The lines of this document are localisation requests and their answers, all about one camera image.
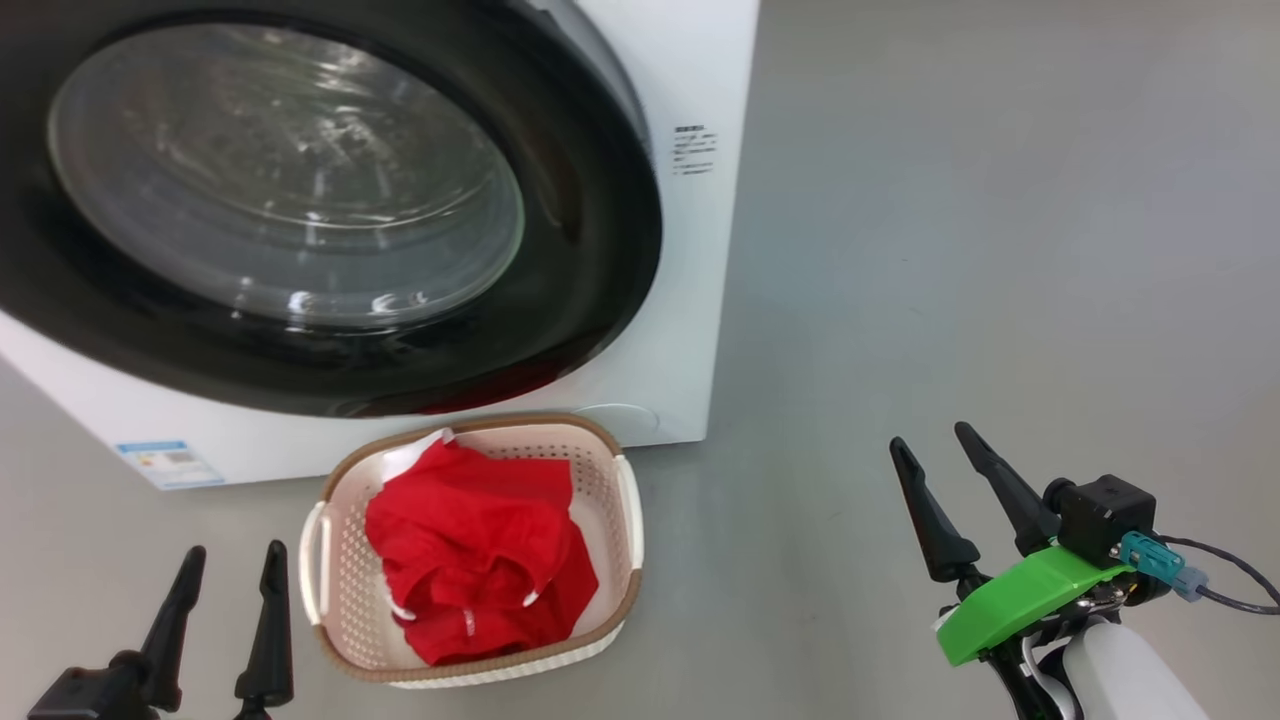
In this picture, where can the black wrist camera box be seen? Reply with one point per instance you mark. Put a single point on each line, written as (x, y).
(1105, 515)
(90, 695)

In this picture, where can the red and white garment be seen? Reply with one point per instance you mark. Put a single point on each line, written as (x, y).
(470, 540)

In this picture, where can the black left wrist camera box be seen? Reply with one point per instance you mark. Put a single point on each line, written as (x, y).
(90, 695)

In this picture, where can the cream perforated laundry basket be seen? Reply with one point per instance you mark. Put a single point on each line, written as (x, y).
(340, 580)

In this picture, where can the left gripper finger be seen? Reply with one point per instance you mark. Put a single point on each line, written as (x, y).
(272, 640)
(175, 630)

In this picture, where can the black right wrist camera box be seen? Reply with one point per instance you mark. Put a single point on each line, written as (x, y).
(1105, 515)

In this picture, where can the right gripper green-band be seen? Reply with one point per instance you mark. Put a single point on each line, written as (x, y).
(1010, 600)

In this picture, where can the round white filter cover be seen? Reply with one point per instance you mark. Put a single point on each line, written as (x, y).
(620, 420)

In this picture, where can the white front-load washing machine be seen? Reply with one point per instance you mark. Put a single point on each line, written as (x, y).
(690, 300)

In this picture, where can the blue energy label sticker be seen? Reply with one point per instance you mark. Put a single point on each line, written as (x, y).
(170, 465)

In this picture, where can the black round washing machine door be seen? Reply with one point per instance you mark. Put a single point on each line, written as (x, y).
(600, 250)

